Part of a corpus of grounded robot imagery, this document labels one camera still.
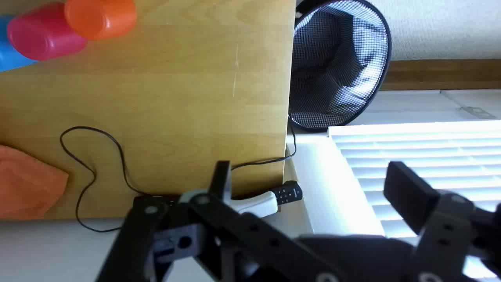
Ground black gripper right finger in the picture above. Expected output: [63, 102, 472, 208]
[384, 161, 440, 233]

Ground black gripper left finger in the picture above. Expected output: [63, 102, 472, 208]
[209, 160, 232, 201]

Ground orange plastic cup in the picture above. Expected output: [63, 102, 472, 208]
[65, 0, 138, 41]

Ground pink plastic cup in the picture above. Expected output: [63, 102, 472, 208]
[7, 3, 88, 61]

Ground blue plastic cup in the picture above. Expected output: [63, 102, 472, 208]
[0, 16, 35, 72]

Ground white window blinds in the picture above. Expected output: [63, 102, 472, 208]
[328, 119, 501, 280]

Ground orange towel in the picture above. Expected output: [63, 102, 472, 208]
[0, 146, 69, 219]

